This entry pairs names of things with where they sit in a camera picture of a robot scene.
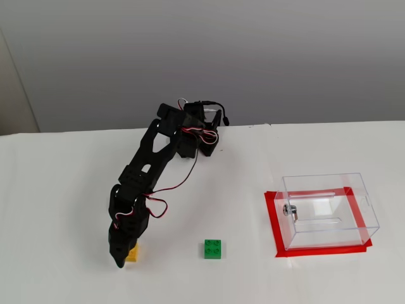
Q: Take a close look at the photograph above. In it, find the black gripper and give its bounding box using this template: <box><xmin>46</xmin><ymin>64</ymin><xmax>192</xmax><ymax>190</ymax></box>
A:
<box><xmin>108</xmin><ymin>221</ymin><xmax>140</xmax><ymax>270</ymax></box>

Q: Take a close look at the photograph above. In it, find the yellow lego brick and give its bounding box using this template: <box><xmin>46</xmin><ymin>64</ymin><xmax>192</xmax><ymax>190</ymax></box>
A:
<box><xmin>125</xmin><ymin>243</ymin><xmax>141</xmax><ymax>263</ymax></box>

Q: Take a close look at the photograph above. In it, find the green lego brick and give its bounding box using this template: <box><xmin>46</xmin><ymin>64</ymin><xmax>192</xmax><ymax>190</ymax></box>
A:
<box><xmin>203</xmin><ymin>239</ymin><xmax>223</xmax><ymax>260</ymax></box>

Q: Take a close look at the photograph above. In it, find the transparent plastic box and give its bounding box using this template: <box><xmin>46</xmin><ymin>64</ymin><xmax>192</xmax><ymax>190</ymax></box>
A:
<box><xmin>274</xmin><ymin>172</ymin><xmax>380</xmax><ymax>252</ymax></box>

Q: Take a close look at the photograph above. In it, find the black table clamp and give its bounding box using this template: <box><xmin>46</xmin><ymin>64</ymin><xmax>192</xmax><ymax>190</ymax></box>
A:
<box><xmin>201</xmin><ymin>110</ymin><xmax>222</xmax><ymax>158</ymax></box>

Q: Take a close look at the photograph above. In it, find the red tape square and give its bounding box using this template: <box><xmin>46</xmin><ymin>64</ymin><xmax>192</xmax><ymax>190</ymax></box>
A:
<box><xmin>264</xmin><ymin>186</ymin><xmax>373</xmax><ymax>259</ymax></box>

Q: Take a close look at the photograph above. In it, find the silver cam lock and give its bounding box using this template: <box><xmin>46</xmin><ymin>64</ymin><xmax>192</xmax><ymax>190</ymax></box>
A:
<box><xmin>281</xmin><ymin>205</ymin><xmax>300</xmax><ymax>223</ymax></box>

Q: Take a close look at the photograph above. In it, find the red white black servo cable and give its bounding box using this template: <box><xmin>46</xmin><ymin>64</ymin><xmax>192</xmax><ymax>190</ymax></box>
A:
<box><xmin>144</xmin><ymin>136</ymin><xmax>201</xmax><ymax>220</ymax></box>
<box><xmin>177</xmin><ymin>98</ymin><xmax>220</xmax><ymax>145</ymax></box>
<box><xmin>113</xmin><ymin>205</ymin><xmax>136</xmax><ymax>231</ymax></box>

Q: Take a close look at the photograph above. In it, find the black power cable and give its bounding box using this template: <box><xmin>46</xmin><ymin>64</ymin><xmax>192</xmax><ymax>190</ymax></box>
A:
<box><xmin>202</xmin><ymin>100</ymin><xmax>230</xmax><ymax>126</ymax></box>

